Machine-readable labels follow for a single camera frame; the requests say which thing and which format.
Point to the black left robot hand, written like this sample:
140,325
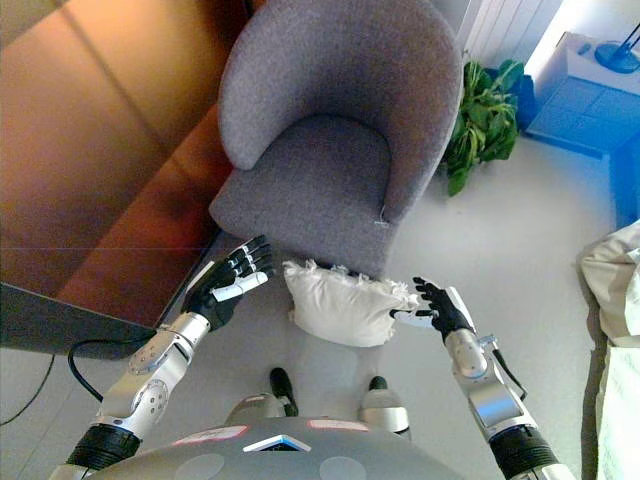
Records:
220,295

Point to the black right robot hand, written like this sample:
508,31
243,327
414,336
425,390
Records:
440,306

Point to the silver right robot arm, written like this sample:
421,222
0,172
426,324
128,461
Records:
495,400

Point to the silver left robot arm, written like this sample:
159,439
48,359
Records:
145,370

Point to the white fringed pillow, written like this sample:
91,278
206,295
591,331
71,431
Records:
345,307

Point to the silver left robot leg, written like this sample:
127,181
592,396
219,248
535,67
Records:
270,397

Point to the silver robot leg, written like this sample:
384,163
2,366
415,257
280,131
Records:
270,397
384,407

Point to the silver right robot leg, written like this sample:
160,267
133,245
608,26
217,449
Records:
384,407

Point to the grey robot torso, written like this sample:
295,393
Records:
280,450

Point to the cream crumpled blanket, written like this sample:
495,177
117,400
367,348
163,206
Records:
612,290

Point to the green leafy potted plant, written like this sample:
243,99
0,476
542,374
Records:
482,120

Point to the brown wooden cabinet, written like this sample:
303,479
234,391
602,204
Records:
95,150

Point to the grey fabric armchair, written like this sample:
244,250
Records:
335,130

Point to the white printed bag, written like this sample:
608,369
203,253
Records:
620,410

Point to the white low cabinet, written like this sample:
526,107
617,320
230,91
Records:
585,90

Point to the blue desk lamp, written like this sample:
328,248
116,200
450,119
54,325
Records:
617,47

